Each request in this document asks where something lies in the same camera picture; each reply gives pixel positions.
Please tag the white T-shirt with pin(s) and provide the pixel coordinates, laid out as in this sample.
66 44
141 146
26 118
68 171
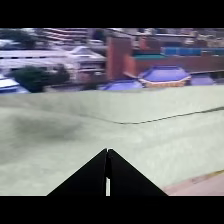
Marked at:
100 133

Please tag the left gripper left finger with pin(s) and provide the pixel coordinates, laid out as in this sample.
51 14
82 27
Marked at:
88 181

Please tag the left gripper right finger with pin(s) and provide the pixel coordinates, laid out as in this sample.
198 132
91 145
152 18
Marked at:
128 181

